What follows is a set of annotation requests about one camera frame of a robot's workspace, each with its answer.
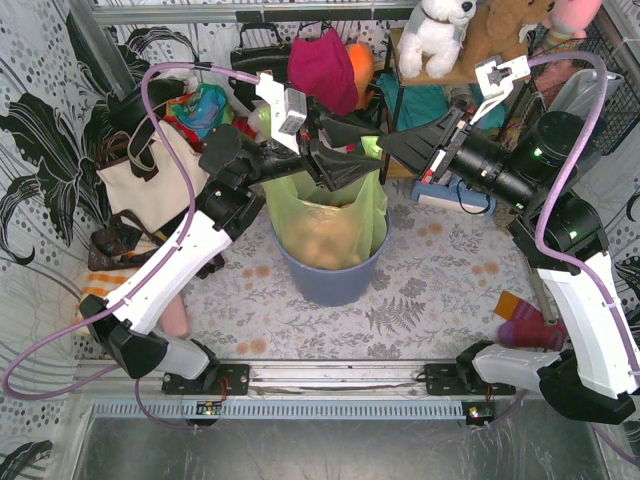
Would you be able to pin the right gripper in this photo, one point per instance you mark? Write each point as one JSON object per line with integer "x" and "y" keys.
{"x": 439, "y": 151}

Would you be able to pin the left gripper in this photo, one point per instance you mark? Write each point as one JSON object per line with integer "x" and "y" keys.
{"x": 306, "y": 148}

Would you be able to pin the green trash bag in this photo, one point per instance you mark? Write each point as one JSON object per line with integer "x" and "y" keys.
{"x": 288, "y": 197}

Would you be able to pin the blue trash bin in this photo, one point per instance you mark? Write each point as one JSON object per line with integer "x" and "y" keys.
{"x": 334, "y": 288}

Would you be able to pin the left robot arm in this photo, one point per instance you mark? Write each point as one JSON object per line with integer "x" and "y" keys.
{"x": 124, "y": 322}

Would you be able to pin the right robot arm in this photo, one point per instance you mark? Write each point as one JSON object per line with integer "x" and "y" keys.
{"x": 596, "y": 378}

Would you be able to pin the magenta cloth bag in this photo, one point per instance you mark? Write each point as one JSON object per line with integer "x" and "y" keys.
{"x": 322, "y": 69}

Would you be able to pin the cream canvas tote bag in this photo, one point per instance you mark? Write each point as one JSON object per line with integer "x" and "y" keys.
{"x": 159, "y": 197}

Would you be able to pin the teal cloth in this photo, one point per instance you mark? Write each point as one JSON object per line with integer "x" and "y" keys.
{"x": 423, "y": 104}

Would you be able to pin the grey patterned sneaker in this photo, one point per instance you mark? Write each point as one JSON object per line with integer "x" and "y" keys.
{"x": 459, "y": 92}

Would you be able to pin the cream plush sheep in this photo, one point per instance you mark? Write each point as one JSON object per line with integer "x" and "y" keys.
{"x": 259, "y": 119}

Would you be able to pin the crumpled brown paper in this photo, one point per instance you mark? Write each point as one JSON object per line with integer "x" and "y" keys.
{"x": 329, "y": 238}

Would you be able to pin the yellow plush duck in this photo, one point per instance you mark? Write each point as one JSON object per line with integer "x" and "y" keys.
{"x": 512, "y": 135}

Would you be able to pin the orange plush toy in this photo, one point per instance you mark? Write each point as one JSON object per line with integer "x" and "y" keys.
{"x": 362, "y": 61}

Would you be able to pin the black leather handbag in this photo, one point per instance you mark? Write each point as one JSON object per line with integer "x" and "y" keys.
{"x": 272, "y": 58}

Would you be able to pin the white plush dog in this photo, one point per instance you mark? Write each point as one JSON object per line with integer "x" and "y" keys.
{"x": 432, "y": 37}

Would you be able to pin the brown teddy bear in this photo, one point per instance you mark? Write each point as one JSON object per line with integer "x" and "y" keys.
{"x": 496, "y": 28}

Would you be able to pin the silver foil pouch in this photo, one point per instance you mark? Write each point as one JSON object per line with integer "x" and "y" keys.
{"x": 577, "y": 95}

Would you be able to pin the pink plush in basket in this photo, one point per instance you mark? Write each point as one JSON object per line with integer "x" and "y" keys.
{"x": 566, "y": 30}

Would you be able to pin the black hat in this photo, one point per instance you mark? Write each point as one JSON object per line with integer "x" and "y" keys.
{"x": 126, "y": 114}

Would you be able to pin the orange checkered towel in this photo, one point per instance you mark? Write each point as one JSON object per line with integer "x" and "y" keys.
{"x": 102, "y": 282}

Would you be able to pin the blue handled mop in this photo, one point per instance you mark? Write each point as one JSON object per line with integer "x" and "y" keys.
{"x": 455, "y": 195}

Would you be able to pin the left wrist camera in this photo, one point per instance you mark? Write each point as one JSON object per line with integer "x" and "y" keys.
{"x": 288, "y": 110}

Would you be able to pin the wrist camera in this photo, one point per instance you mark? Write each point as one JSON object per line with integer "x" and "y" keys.
{"x": 496, "y": 81}
{"x": 288, "y": 110}

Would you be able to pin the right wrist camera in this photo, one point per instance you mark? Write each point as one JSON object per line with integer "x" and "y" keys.
{"x": 496, "y": 81}

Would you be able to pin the black wire basket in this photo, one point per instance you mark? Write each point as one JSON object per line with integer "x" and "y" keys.
{"x": 620, "y": 112}

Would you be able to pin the brown patterned strap bag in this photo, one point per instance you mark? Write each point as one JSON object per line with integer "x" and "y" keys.
{"x": 113, "y": 247}

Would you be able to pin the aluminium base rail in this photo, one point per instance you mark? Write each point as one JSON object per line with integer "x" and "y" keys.
{"x": 300, "y": 390}

